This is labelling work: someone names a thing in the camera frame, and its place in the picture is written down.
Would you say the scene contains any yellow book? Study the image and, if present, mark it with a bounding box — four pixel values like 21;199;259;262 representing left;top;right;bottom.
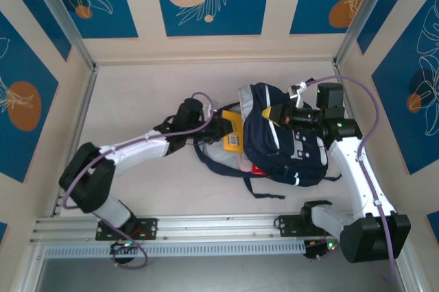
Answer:
221;110;245;153

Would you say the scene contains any navy blue backpack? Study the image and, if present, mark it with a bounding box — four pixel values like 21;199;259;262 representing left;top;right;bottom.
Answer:
192;82;344;200

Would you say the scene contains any aluminium side rail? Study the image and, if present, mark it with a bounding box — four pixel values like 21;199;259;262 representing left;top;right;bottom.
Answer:
51;65;100;217
332;60;385;210

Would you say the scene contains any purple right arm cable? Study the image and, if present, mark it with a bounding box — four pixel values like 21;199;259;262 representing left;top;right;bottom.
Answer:
301;75;397;286

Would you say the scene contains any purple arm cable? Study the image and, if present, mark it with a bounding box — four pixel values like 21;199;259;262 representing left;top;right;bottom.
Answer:
62;91;217;269
301;75;397;286

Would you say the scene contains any aluminium frame post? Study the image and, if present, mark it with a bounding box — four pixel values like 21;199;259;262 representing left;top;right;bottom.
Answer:
23;0;97;73
334;0;401;66

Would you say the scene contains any long aluminium base rail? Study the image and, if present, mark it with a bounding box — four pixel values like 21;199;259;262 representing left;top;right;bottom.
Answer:
29;211;407;243

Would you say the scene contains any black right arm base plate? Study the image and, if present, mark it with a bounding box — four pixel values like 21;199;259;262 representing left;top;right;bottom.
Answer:
276;214;342;238

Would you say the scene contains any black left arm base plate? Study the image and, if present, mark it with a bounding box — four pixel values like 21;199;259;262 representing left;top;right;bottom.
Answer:
95;216;159;241

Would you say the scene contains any grey slotted cable duct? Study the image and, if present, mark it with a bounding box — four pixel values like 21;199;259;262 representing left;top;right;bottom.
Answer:
44;239;306;259

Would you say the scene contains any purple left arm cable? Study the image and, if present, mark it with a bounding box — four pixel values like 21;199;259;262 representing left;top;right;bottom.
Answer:
62;91;217;269

